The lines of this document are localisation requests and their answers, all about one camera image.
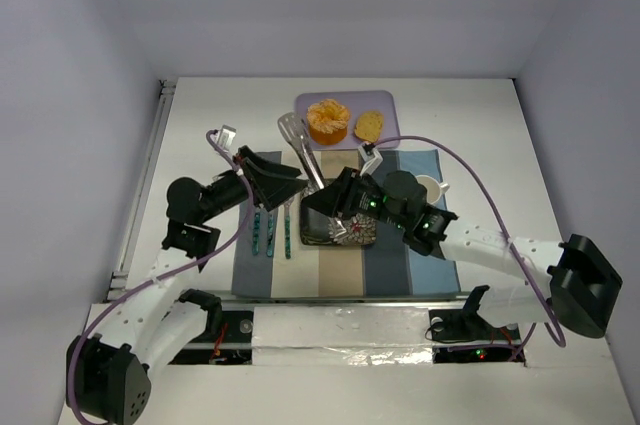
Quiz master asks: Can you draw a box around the black floral square plate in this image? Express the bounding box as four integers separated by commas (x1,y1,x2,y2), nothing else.
299,204,377,247

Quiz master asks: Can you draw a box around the aluminium frame rail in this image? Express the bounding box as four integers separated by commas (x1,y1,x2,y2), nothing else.
103,78,178,303

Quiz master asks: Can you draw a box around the fork with teal handle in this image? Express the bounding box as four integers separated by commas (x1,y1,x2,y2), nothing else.
251,208,261,256

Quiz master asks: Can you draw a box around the orange bundt cake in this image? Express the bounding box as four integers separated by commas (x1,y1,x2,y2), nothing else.
306,99,351,146

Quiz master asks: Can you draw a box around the spoon with teal handle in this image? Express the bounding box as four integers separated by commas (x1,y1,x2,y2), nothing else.
283,197,295,260

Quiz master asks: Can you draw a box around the striped cloth placemat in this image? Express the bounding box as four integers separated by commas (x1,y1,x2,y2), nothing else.
231,148,462,299

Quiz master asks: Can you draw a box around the foil covered front panel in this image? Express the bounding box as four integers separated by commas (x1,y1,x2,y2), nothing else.
251,306,433,367

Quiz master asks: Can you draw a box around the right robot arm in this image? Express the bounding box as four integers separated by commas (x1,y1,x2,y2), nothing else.
302,167,622,339

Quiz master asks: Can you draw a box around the slice of bread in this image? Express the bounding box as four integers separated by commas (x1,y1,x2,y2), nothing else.
354,111,385,143

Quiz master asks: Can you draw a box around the white ceramic mug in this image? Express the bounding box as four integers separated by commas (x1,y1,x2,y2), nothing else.
416,175,450,205

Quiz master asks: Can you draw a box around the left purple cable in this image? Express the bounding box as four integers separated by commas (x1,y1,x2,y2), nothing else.
64,129,256,425

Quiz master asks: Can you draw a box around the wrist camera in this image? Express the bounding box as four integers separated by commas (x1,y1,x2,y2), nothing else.
215,125,237,152
357,142,383,176

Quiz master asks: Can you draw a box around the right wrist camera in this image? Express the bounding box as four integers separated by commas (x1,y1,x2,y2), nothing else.
357,142,383,176

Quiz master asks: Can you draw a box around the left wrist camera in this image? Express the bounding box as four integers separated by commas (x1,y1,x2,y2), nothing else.
215,125,237,152

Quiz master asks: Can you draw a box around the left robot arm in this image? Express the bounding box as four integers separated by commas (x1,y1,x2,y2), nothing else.
66,146,307,424

